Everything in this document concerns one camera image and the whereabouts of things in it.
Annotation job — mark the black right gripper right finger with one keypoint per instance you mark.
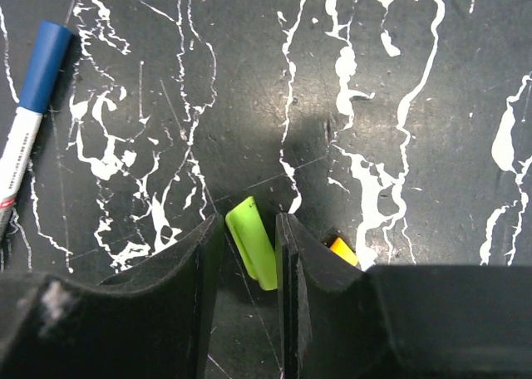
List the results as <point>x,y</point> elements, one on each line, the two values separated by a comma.
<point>397,321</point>

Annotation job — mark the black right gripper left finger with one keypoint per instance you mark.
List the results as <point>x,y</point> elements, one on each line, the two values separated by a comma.
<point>150,321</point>

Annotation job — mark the blue white pen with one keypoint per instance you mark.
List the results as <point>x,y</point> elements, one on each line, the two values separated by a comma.
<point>15,158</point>

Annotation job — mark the lime green pen cap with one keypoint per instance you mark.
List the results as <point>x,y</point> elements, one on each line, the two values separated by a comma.
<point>251,239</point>

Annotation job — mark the blue pen cap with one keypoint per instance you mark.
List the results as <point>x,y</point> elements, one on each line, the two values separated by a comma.
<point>48,53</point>

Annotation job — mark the yellow pen cap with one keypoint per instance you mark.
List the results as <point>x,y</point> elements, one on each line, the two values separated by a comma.
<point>343,251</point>

